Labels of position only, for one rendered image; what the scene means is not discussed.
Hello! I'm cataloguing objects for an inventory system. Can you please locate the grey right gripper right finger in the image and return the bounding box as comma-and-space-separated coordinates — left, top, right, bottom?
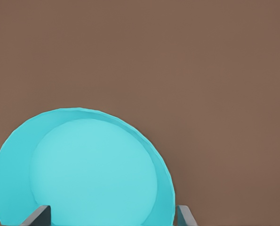
176, 204, 198, 226

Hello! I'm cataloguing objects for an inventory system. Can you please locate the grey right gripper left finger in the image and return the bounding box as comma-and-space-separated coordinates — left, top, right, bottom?
19, 205, 52, 226

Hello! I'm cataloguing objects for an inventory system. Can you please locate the turquoise round plate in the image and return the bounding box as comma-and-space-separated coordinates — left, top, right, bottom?
0, 107, 176, 226

